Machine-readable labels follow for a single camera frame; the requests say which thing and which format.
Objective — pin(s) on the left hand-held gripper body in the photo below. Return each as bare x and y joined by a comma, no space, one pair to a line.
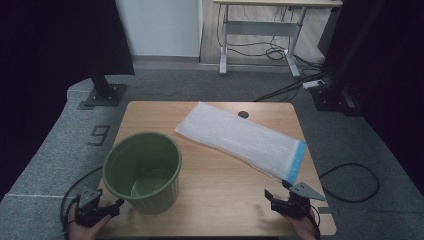
87,213

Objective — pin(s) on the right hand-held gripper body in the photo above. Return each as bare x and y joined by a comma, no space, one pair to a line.
296,205

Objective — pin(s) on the green plastic bin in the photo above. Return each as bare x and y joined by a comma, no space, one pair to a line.
143,156

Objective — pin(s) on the white plastic bag blue edge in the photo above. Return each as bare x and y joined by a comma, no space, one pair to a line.
233,136

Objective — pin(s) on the person's left hand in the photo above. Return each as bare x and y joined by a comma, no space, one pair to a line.
83,233

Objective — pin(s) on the person's right hand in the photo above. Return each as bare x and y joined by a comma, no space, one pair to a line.
305,228

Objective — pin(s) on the dark round table grommet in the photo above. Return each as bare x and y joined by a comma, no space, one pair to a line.
243,114

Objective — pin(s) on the black metal stand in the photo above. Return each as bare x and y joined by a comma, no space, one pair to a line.
333,100

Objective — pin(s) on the white power strip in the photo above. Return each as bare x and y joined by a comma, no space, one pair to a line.
313,84

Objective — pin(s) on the black stand base left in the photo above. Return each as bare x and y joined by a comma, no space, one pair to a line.
105,95

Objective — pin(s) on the black curtain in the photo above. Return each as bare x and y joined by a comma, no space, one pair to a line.
50,50
393,66

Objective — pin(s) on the white partition panel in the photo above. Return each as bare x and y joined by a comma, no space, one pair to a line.
160,26

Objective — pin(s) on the white desk frame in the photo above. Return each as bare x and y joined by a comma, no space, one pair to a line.
260,28

